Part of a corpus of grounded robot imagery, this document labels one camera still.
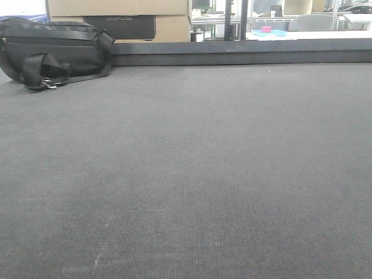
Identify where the black fabric shoulder bag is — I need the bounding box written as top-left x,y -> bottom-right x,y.
1,17 -> 115,91

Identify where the pink block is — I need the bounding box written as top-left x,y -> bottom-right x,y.
261,26 -> 271,33

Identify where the light blue tray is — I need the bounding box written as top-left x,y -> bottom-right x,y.
252,29 -> 287,37

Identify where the lower cardboard box black label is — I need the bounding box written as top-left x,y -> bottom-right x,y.
49,15 -> 192,44

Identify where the white background table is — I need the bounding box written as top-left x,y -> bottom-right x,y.
246,30 -> 371,41

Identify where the grey office chair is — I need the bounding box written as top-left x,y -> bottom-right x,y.
297,14 -> 333,32

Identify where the upper cardboard box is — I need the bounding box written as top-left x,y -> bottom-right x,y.
48,0 -> 192,16

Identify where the black raised platform edge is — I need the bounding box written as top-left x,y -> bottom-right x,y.
112,38 -> 371,67

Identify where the black vertical post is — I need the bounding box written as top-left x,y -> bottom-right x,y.
240,0 -> 249,41
224,0 -> 233,41

